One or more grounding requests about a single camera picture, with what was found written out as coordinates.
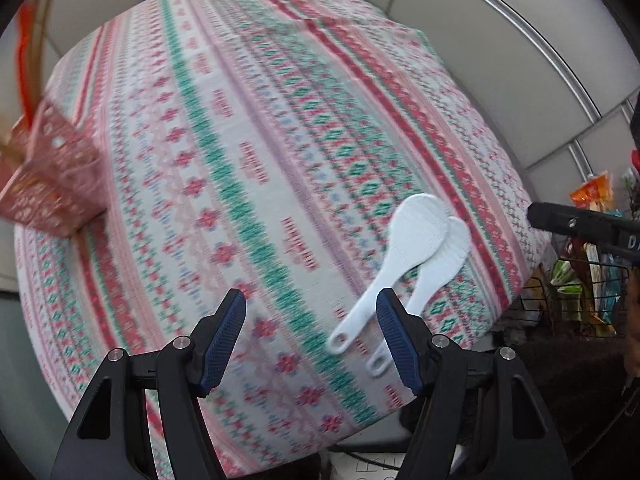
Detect wooden chopstick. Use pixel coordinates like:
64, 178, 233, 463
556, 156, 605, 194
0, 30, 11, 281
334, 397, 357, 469
30, 0, 51, 111

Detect red plastic spoon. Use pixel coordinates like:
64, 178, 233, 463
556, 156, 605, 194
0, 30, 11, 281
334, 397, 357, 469
15, 2, 36, 121

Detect blue snack packet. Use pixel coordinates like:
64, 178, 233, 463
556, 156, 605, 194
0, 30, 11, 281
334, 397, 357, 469
599, 255, 622, 323

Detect white plastic rice spoon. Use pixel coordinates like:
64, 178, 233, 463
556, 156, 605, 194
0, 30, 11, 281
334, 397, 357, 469
366, 216, 472, 378
327, 193, 451, 353

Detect white cardboard box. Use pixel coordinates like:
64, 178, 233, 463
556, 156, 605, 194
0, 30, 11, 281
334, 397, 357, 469
322, 437, 453, 480

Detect green snack packet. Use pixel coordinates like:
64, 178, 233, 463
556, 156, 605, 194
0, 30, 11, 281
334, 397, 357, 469
547, 259, 583, 323

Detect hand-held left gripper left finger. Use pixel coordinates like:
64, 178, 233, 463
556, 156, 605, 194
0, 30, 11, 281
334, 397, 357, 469
50, 288, 247, 480

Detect pink perforated utensil holder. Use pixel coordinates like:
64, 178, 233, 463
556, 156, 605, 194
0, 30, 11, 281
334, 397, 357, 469
0, 97, 108, 238

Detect black wire basket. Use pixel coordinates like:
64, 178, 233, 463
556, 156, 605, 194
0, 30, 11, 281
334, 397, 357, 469
520, 254, 632, 343

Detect orange snack packet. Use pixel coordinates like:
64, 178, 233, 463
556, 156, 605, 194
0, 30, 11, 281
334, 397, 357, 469
569, 170, 615, 213

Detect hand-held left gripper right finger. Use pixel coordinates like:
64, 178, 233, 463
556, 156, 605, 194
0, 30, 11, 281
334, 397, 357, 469
376, 287, 568, 480

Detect red green patterned tablecloth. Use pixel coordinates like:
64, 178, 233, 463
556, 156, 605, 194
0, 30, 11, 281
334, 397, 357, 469
14, 0, 553, 478

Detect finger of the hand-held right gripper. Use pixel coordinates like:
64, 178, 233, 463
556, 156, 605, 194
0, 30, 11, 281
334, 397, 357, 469
527, 201, 621, 250

